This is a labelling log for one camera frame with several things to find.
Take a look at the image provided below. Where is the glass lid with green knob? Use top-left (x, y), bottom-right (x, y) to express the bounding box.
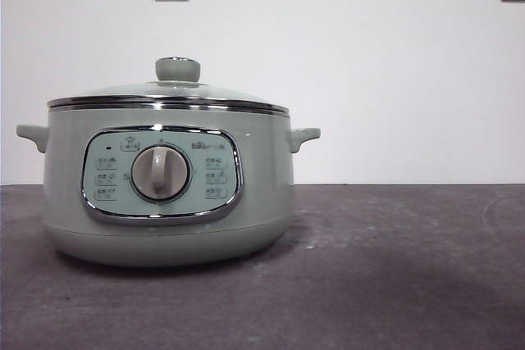
top-left (46, 56), bottom-right (290, 116)

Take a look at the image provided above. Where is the pale green electric cooking pot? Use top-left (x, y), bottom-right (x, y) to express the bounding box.
top-left (16, 106), bottom-right (322, 268)

